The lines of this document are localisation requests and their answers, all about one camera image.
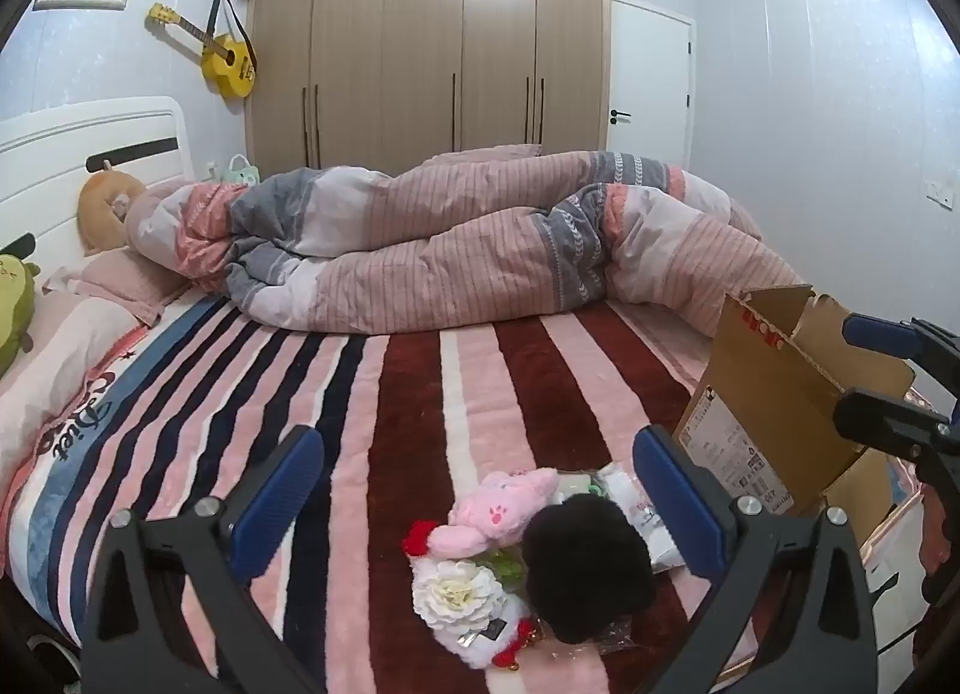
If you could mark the green white bag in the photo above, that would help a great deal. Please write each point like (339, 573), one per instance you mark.
(241, 171)

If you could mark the white bed headboard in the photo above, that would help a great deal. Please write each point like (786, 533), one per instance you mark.
(75, 132)

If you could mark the striped pink grey quilt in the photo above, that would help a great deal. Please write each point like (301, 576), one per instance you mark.
(450, 244)

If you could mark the green avocado plush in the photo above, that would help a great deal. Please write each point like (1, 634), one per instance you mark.
(15, 304)

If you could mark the yellow guitar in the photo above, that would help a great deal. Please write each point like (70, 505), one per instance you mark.
(225, 60)

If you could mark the wooden wardrobe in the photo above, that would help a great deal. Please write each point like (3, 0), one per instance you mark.
(420, 42)

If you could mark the red fabric flower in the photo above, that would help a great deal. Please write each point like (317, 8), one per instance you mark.
(421, 538)

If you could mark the white artificial flower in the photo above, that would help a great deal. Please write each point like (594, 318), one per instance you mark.
(450, 589)

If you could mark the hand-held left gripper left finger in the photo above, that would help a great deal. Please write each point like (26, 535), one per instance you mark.
(277, 495)

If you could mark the white plush toy red bows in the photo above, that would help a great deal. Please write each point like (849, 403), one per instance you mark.
(480, 638)

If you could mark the pink plush bunny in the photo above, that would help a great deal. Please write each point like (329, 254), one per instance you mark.
(495, 514)

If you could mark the clear plastic packet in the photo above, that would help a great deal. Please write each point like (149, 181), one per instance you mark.
(626, 638)

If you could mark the brown round cushion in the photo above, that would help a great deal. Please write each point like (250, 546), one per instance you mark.
(97, 203)

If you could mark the striped plush blanket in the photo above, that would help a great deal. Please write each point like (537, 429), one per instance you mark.
(525, 379)

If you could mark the brown cardboard box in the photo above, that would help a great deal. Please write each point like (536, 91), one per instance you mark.
(757, 394)

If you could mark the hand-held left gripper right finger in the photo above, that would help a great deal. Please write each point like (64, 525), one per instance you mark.
(675, 499)

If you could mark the white door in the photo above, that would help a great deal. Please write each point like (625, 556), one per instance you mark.
(649, 64)

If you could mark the black fluffy ball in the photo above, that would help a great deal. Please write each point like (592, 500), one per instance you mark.
(585, 574)

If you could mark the white wall socket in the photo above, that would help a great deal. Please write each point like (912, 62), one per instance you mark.
(941, 192)

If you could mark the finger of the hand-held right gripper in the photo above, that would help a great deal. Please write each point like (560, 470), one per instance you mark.
(885, 420)
(881, 335)

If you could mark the white pink pillow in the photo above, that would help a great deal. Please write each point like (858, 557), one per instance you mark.
(67, 341)

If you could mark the white plastic packet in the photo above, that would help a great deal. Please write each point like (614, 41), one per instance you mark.
(637, 514)

